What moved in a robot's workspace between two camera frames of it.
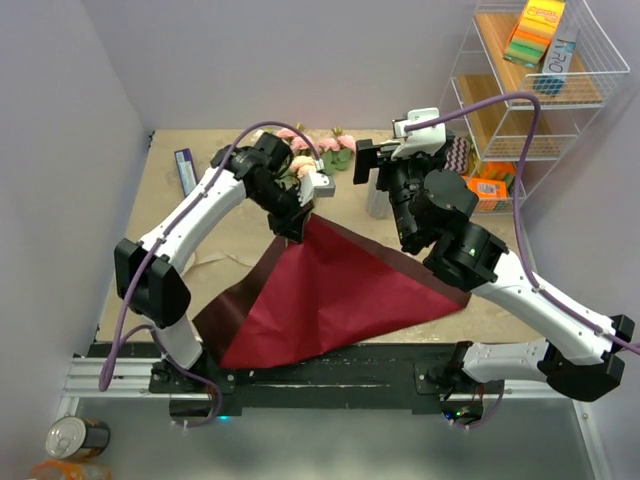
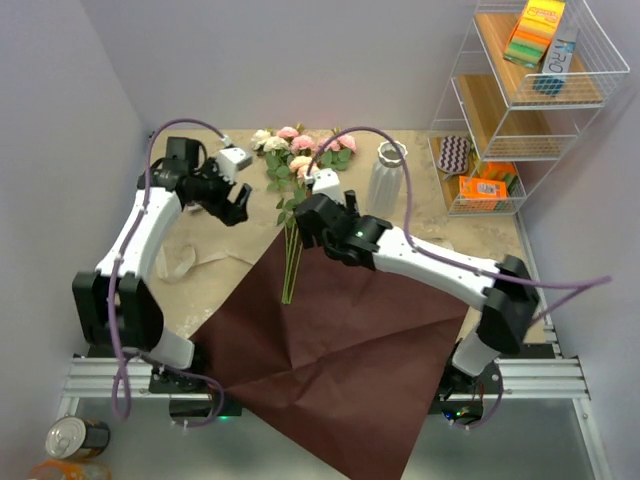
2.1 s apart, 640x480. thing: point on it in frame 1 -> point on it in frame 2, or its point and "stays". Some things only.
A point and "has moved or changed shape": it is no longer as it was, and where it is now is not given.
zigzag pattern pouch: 458,155 stays
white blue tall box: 551,81 stays
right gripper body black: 402,176 -> 308,237
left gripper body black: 281,204 -> 211,189
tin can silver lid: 76,437 stays
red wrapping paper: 331,286 has moved or changed shape
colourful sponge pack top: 534,32 stays
